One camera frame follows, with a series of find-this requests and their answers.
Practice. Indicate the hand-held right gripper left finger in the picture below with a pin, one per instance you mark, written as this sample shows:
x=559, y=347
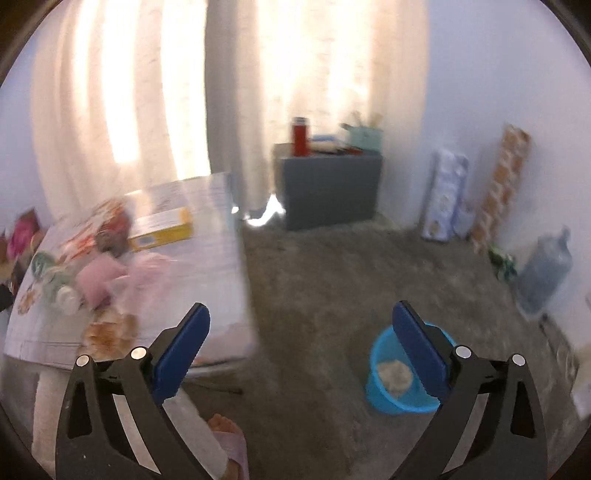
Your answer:
x=184, y=350

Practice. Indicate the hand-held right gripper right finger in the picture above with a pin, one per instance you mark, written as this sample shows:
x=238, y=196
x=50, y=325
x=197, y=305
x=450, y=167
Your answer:
x=415, y=350

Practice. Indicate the blue plastic mesh basket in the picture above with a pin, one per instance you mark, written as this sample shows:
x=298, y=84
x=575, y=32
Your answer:
x=383, y=402

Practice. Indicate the pink packet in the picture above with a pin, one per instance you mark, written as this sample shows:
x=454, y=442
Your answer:
x=99, y=279

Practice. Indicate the yellow cardboard box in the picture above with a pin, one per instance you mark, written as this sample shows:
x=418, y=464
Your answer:
x=161, y=228

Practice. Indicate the clear plastic bottle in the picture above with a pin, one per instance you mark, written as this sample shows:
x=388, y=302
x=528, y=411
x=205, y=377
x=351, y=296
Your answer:
x=64, y=295

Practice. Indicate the red drink can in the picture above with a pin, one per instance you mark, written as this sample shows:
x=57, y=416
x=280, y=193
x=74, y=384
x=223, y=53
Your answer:
x=113, y=233

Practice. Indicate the crumpled beige paper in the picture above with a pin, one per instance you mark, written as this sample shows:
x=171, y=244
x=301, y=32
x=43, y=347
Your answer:
x=395, y=376

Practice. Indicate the pink plastic wrap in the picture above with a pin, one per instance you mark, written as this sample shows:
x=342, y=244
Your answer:
x=152, y=281

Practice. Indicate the table with printed tablecloth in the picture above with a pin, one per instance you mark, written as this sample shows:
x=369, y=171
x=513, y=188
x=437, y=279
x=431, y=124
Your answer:
x=203, y=258

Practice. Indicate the pink slipper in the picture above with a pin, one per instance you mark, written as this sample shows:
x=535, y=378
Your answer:
x=235, y=445

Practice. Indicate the green bottle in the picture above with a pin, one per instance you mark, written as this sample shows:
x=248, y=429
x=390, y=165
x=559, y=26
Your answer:
x=503, y=263

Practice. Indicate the large clear water jug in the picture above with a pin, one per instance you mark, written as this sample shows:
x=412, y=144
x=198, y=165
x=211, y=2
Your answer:
x=545, y=272

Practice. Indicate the blue white printed package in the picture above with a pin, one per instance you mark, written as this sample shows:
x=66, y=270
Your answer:
x=444, y=194

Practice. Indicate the grey cabinet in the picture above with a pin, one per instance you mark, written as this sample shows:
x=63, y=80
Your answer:
x=330, y=191

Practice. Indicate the orange patterned box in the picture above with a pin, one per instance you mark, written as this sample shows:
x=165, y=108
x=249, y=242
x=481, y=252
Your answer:
x=501, y=189

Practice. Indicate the red pink bag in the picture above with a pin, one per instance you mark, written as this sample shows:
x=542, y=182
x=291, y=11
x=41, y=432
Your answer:
x=23, y=235

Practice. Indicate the teal desk organiser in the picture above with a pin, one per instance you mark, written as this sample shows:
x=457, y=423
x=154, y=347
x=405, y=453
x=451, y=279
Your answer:
x=364, y=138

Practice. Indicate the red thermos flask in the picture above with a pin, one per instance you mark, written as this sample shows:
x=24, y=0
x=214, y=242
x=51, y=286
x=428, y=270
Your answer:
x=299, y=138

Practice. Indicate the cream curtain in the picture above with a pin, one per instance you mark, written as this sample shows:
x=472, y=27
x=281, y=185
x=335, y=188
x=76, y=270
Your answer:
x=152, y=92

